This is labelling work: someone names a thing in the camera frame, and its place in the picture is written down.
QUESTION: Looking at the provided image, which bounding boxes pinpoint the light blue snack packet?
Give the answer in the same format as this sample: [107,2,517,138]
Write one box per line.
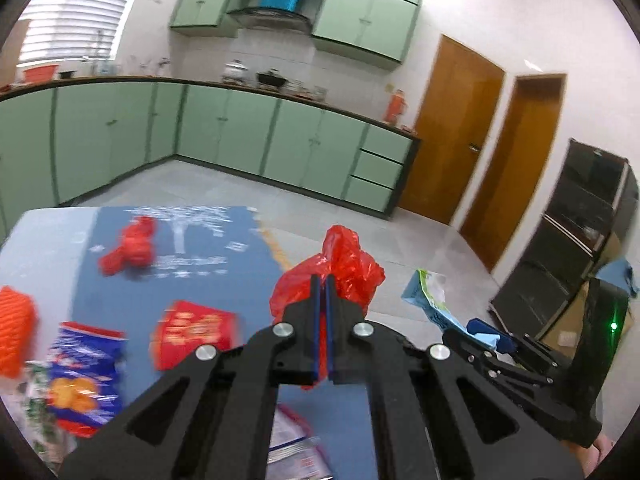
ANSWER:
[402,269,501,351]

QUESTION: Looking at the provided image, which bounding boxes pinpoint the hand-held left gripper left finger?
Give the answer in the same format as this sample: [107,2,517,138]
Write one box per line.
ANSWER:
[59,274,326,480]

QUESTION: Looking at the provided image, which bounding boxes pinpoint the green white packet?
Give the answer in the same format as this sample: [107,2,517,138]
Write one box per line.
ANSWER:
[20,360,76,466]

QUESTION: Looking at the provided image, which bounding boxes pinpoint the cardboard box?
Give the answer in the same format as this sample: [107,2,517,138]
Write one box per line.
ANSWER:
[542,240,623,361]

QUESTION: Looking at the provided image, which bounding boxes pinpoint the range hood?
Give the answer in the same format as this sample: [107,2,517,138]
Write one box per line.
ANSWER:
[226,5,313,36]

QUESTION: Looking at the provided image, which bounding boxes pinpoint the orange foam net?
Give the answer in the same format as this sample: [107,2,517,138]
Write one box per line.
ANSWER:
[0,286,40,380]

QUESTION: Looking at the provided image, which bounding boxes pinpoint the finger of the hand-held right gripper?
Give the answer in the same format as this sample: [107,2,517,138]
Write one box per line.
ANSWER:
[442,330,556,392]
[467,318,557,363]

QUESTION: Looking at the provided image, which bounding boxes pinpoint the orange thermos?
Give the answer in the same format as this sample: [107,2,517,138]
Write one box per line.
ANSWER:
[384,88,407,125]

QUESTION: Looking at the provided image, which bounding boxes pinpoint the window blinds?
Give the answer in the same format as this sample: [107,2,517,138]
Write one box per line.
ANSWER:
[17,0,146,66]

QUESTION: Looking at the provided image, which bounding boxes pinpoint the blue printed tablecloth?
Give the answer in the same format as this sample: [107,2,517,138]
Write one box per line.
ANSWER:
[0,205,396,480]

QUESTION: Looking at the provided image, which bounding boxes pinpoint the blue cloth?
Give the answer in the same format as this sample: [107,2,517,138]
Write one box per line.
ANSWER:
[595,257,640,298]

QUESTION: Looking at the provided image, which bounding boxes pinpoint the red plastic bag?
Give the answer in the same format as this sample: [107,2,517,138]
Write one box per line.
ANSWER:
[98,216,158,277]
[269,225,387,391]

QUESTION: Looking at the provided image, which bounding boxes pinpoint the green upper kitchen cabinets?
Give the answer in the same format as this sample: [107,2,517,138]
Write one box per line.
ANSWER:
[169,0,428,71]

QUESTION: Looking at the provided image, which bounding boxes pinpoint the green lower kitchen cabinets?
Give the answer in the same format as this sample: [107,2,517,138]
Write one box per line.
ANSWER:
[0,76,422,220]

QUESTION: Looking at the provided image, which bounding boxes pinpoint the green kitchen cabinets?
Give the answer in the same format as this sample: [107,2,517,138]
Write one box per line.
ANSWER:
[169,0,428,71]
[0,76,422,220]

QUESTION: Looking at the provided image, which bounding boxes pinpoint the black glass cabinet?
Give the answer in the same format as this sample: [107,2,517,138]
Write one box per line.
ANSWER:
[489,137,640,356]

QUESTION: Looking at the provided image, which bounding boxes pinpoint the wooden door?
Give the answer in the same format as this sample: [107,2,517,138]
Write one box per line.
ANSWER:
[397,34,506,226]
[460,74,568,273]

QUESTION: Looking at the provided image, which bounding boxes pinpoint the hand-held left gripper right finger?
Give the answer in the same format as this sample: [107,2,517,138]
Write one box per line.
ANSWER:
[325,274,586,480]

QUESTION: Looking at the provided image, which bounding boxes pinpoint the white printed packet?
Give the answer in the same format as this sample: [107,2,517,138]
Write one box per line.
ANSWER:
[267,402,333,480]

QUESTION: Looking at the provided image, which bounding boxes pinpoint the crumpled red plastic bag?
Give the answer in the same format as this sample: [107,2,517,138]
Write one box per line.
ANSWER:
[98,216,158,277]

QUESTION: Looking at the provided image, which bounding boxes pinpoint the red snack packet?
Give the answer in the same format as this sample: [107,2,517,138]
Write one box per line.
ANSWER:
[150,301,238,372]

